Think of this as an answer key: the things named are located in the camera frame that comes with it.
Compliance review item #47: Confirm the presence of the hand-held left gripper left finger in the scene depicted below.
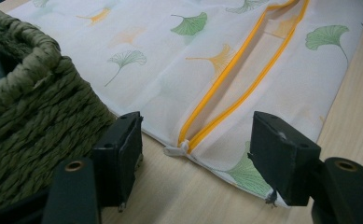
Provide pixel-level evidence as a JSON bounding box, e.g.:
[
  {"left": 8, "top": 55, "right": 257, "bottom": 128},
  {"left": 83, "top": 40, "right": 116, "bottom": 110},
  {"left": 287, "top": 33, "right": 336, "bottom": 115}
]
[{"left": 90, "top": 110, "right": 145, "bottom": 214}]

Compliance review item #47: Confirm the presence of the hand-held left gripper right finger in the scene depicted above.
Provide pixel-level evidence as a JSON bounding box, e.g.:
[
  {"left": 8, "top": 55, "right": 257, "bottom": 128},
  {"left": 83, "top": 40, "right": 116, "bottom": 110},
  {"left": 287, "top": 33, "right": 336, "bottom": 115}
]
[{"left": 247, "top": 110, "right": 323, "bottom": 207}]

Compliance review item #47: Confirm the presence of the green woven basket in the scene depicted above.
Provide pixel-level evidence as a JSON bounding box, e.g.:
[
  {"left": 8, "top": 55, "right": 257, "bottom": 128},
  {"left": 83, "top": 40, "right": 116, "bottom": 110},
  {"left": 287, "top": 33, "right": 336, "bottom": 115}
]
[{"left": 0, "top": 3, "right": 118, "bottom": 213}]

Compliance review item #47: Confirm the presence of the white leaf-print laundry bag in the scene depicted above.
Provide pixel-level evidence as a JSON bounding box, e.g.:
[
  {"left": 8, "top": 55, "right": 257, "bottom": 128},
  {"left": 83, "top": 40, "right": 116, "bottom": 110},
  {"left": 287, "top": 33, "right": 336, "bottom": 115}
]
[{"left": 6, "top": 0, "right": 363, "bottom": 208}]

